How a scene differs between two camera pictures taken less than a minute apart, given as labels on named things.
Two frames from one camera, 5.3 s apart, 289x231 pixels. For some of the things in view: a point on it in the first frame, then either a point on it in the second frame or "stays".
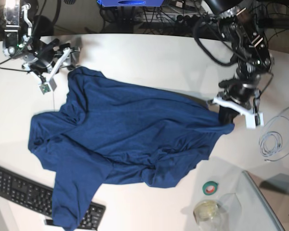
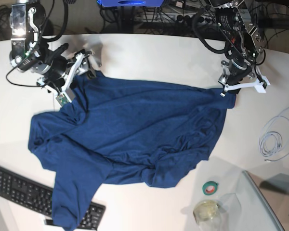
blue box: x=131 y=3 stays
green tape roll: x=209 y=188 stays
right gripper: x=244 y=94 to x=237 y=69
